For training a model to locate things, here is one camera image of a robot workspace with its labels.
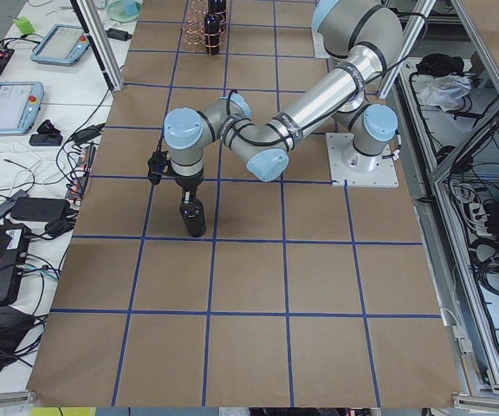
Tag green glass bowl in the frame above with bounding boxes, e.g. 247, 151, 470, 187
106, 0, 142, 23

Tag black power brick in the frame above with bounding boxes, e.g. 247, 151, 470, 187
10, 197, 70, 222

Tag aluminium frame post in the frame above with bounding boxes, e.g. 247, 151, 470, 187
70, 0, 124, 92

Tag blue foam block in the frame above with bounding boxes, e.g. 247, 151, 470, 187
121, 0, 139, 16

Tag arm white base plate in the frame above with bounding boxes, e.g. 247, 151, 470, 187
326, 133, 399, 188
311, 29, 330, 59

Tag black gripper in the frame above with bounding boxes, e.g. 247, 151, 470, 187
174, 171, 204, 200

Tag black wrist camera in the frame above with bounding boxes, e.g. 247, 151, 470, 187
147, 150, 170, 185

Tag black power adapter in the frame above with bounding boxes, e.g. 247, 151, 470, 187
106, 28, 133, 42

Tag copper wire wine basket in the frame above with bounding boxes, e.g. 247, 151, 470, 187
183, 0, 229, 54

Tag blue teach pendant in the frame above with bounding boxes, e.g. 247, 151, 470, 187
0, 81, 44, 136
30, 24, 89, 66

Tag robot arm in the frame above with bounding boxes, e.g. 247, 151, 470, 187
164, 1, 403, 201

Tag dark wine bottle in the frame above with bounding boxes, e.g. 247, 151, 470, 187
179, 192, 206, 237

